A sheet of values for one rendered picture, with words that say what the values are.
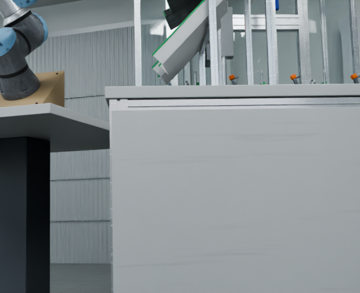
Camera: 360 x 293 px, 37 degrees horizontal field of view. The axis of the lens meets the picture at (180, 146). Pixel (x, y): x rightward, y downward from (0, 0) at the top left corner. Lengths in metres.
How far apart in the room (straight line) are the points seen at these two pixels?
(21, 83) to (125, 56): 3.91
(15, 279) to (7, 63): 0.77
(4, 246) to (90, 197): 3.88
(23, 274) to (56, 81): 0.72
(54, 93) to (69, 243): 4.04
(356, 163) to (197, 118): 0.41
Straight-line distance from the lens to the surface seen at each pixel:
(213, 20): 1.63
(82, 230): 5.94
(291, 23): 3.41
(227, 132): 1.33
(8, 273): 2.05
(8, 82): 2.09
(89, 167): 5.92
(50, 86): 2.11
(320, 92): 1.40
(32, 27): 2.14
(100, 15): 6.27
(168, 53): 1.64
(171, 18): 1.86
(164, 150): 1.31
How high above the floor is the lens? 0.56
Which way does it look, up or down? 7 degrees up
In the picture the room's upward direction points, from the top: 1 degrees counter-clockwise
